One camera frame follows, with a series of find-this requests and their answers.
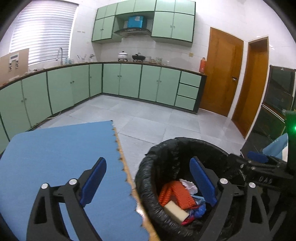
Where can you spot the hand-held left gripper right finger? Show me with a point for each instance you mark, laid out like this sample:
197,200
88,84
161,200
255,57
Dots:
203,183

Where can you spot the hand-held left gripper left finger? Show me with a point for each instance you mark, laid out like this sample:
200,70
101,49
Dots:
93,183

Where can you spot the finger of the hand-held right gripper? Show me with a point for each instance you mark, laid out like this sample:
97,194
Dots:
238,163
257,156

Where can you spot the white tissue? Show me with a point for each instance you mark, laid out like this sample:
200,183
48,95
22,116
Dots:
187,185

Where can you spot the large orange foam net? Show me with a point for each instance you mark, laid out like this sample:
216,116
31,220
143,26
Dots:
182,194

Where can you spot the blue plastic glove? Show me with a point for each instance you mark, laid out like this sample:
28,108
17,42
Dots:
200,209

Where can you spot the cream sponge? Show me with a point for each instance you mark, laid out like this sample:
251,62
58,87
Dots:
175,210

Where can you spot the black-lined trash bin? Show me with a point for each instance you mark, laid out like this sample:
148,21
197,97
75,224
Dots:
157,166

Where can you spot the blue table mat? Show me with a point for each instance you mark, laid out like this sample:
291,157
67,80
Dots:
57,150

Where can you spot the wooden door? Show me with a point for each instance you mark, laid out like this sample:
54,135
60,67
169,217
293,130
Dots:
252,92
222,74

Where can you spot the dark glass cabinet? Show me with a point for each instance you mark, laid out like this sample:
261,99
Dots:
277,92

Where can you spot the wooden table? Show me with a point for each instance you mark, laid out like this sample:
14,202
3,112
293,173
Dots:
148,222

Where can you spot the red thermos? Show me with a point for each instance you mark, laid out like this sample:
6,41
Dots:
202,66

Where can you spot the green lower cabinets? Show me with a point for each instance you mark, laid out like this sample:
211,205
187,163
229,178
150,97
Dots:
127,78

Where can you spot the green cabinets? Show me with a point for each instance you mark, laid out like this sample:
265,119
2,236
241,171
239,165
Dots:
127,78
173,25

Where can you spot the utensil holder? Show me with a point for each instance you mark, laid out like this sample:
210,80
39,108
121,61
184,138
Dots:
81,59

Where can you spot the steel faucet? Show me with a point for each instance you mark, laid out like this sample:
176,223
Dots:
62,58

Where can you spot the glass jar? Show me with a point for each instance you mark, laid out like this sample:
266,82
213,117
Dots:
158,60
148,59

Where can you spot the white pot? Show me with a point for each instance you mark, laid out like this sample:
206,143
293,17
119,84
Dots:
123,56

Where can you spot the black wok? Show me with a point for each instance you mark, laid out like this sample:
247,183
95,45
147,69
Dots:
138,57

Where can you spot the green upper cabinets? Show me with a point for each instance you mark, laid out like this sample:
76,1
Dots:
173,25

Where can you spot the range hood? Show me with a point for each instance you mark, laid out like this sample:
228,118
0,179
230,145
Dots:
131,32

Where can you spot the white window blind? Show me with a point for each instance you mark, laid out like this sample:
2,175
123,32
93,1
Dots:
44,32

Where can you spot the blue box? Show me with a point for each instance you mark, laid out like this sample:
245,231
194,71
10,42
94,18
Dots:
136,22

